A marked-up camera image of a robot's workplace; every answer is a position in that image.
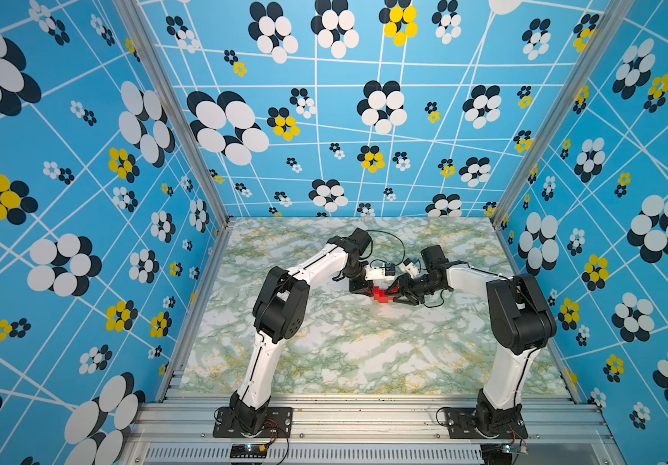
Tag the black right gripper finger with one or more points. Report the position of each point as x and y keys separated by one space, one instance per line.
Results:
x=409 y=299
x=394 y=288

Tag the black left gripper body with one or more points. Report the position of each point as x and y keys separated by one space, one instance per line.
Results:
x=359 y=284

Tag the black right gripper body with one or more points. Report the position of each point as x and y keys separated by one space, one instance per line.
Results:
x=417 y=287

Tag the long red lego brick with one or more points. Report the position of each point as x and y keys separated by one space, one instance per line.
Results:
x=380 y=295

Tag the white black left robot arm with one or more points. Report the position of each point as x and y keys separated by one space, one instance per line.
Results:
x=279 y=313

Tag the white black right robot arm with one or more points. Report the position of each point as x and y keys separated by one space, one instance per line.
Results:
x=521 y=322

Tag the right controller board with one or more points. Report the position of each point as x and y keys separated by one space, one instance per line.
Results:
x=499 y=454

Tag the controller board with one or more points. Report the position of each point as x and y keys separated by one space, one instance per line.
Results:
x=499 y=454
x=248 y=453

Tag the left controller board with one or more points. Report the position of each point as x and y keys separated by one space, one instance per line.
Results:
x=248 y=453

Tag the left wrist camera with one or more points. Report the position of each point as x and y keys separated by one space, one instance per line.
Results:
x=385 y=273

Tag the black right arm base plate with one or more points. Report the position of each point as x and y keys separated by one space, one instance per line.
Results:
x=481 y=423

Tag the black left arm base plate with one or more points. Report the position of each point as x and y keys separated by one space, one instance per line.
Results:
x=232 y=424

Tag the aluminium left table rail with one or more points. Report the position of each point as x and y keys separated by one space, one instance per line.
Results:
x=191 y=325

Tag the aluminium right corner post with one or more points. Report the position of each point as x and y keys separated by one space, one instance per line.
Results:
x=611 y=20

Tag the aluminium corner post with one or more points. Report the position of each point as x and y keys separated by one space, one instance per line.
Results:
x=129 y=12
x=611 y=20

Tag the aluminium left corner post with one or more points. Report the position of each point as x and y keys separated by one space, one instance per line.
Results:
x=129 y=12

